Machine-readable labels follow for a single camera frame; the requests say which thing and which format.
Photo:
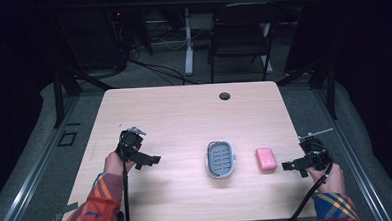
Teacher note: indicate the white desk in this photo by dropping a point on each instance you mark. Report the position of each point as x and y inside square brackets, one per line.
[188, 40]

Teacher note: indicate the person's right hand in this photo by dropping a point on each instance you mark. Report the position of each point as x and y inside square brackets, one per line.
[332, 181]

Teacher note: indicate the person's left hand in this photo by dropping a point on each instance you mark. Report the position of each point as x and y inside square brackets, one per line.
[114, 164]

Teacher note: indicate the black tape square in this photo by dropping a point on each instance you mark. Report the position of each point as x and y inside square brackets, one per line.
[67, 138]

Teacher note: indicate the metal floor rail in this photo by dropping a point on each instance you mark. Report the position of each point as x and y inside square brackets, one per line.
[30, 174]
[349, 154]

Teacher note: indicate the grey soap dish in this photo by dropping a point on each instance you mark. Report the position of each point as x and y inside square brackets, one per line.
[220, 159]

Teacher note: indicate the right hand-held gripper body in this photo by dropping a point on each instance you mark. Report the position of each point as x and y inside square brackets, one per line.
[317, 153]

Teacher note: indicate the black metal stand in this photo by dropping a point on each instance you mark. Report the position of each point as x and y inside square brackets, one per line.
[63, 86]
[326, 78]

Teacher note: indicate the pink soap bar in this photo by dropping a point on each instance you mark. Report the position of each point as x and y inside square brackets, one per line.
[266, 158]

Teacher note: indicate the grey tape strip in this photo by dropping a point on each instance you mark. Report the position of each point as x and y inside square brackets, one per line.
[65, 211]

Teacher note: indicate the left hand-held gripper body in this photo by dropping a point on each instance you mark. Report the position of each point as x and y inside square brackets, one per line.
[130, 143]

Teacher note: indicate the black folding chair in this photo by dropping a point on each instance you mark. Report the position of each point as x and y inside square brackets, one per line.
[240, 35]

